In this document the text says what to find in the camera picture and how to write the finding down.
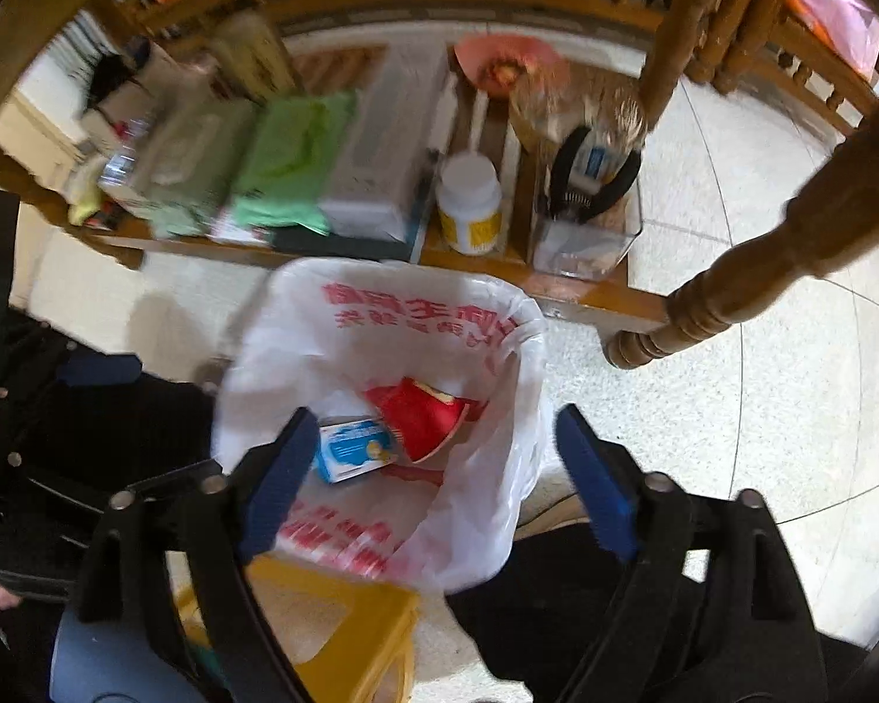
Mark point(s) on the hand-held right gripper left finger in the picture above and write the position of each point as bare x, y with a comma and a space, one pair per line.
278, 487

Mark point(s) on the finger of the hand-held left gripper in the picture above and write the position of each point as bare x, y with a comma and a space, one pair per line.
36, 527
99, 370

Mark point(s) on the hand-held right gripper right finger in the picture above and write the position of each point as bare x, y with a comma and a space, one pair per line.
601, 487

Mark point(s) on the white red-printed plastic bag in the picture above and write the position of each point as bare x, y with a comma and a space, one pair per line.
425, 322

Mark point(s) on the small blue white box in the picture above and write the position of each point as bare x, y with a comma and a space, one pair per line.
355, 448

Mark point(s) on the yellow plastic stool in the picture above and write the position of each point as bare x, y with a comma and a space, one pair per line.
337, 622

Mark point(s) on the blue grey rounded object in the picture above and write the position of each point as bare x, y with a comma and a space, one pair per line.
117, 663

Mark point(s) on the red paper carton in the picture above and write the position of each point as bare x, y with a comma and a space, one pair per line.
421, 417

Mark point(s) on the small water bottle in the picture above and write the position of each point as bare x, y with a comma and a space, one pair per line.
123, 157

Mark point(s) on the brown cardboard box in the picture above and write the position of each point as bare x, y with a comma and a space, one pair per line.
117, 113

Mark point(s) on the olive tissue packet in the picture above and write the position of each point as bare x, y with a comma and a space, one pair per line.
190, 168

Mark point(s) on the clear plastic container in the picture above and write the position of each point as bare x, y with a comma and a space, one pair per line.
579, 249

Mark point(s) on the wooden table leg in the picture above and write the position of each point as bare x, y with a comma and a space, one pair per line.
692, 22
747, 263

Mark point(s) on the green wipes packet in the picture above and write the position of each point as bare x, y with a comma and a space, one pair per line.
293, 161

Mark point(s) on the black pliers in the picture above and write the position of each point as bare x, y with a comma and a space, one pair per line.
615, 187

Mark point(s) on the white yellow-label medicine bottle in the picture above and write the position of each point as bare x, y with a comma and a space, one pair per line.
469, 201

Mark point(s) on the olive green box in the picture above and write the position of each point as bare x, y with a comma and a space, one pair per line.
253, 58

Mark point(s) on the white rectangular box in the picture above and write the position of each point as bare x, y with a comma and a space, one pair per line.
388, 146

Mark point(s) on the pink bowl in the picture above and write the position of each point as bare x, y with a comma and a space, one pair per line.
509, 62

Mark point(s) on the wooden chair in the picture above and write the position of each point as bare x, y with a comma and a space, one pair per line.
813, 44

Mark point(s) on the pink plastic bag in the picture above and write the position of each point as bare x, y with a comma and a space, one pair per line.
842, 22

